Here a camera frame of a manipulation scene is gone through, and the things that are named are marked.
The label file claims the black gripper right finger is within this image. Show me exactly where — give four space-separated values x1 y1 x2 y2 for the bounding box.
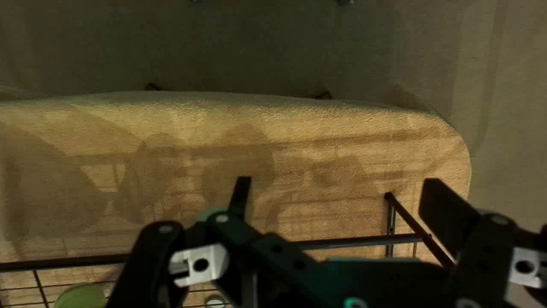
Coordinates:
417 176 547 308

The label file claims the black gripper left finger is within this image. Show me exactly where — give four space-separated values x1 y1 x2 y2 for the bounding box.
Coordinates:
108 176 253 308

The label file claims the black metal shoe rack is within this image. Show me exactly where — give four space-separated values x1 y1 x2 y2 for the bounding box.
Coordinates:
0 189 458 308

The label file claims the green cloth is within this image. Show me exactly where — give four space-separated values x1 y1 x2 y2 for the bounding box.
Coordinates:
53 282 108 308

